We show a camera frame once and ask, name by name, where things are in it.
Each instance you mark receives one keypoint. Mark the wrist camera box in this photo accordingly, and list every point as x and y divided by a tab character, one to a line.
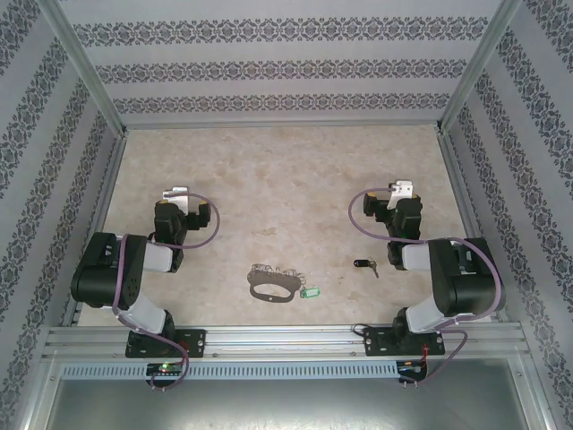
175	195
402	190

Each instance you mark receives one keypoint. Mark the green key tag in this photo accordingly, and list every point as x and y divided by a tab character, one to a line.
307	293

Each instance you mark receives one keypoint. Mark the aluminium frame cross beam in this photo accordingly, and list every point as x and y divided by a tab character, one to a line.
282	124

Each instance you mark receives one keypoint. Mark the metal sheet panel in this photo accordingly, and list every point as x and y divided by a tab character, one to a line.
286	403

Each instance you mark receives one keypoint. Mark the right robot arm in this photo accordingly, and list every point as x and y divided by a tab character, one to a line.
470	286

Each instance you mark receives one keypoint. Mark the right circuit board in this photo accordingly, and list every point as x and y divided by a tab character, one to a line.
412	367

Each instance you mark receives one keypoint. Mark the aluminium table side rail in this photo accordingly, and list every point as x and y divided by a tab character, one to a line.
108	188
459	188

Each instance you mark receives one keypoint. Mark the left circuit board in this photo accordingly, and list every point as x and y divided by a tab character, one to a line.
165	369

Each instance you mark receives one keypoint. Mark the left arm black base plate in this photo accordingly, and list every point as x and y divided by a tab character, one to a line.
197	342

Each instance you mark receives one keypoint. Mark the aluminium frame post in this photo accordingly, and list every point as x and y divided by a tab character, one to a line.
85	67
539	403
42	403
475	67

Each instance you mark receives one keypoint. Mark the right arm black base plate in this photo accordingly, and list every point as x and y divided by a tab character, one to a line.
380	342

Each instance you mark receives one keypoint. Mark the black-headed key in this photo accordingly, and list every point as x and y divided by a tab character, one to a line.
361	263

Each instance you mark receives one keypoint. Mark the aluminium mounting rail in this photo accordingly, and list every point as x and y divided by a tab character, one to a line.
286	340

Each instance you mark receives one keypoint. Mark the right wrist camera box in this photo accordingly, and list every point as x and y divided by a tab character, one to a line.
402	190

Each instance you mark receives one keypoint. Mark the circuit board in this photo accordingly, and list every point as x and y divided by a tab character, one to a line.
165	369
412	367

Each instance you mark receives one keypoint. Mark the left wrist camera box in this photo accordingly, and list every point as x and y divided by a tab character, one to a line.
175	195

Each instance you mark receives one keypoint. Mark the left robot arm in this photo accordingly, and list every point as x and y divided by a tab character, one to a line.
107	269

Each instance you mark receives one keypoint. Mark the key holder with metal rings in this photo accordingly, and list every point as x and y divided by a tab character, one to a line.
282	297

